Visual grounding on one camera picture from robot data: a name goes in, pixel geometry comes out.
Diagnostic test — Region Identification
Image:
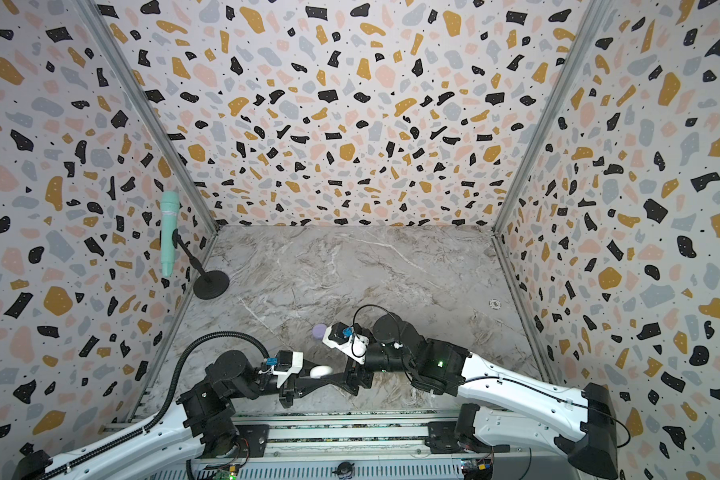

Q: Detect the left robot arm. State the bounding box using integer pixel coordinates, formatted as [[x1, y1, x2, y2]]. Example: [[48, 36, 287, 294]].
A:
[[13, 331, 342, 479]]

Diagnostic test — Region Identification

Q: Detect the purple earbud charging case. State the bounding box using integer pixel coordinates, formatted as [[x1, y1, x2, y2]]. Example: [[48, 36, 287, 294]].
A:
[[312, 324, 328, 341]]

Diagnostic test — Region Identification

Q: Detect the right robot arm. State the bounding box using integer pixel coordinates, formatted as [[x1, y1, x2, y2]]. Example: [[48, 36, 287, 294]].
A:
[[323, 312, 622, 479]]

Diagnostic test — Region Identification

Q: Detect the white earbud charging case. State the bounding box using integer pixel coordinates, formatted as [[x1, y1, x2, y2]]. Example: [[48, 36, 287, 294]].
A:
[[309, 365, 333, 379]]

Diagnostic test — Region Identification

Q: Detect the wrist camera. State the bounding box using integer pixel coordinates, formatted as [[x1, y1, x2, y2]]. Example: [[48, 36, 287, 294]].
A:
[[264, 351, 304, 388], [322, 322, 370, 365]]

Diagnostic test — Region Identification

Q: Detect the black microphone stand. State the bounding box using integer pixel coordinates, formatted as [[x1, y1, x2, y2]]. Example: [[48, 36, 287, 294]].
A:
[[172, 230, 230, 300]]

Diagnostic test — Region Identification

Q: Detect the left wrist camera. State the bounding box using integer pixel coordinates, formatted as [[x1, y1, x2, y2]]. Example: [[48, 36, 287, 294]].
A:
[[264, 351, 304, 388]]

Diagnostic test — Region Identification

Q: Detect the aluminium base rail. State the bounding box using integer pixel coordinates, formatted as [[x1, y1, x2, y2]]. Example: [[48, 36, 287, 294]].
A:
[[79, 405, 589, 479]]

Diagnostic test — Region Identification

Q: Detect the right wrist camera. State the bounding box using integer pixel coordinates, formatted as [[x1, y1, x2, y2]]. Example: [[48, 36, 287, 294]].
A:
[[322, 322, 370, 365]]

